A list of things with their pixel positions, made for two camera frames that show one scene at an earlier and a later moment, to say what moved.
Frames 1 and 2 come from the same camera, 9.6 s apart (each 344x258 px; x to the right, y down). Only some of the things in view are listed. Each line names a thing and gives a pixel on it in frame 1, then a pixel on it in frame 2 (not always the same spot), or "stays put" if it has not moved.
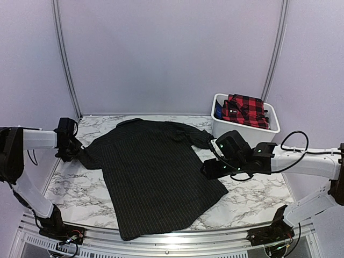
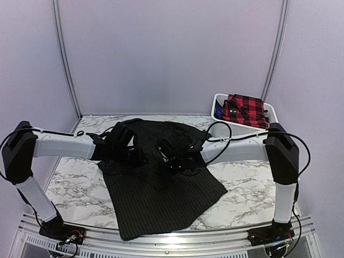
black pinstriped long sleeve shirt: (155, 179) stays put
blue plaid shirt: (217, 111) stays put
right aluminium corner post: (282, 34) stays put
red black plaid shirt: (245, 109) stays put
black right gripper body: (233, 165) → (176, 164)
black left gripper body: (72, 149) → (121, 155)
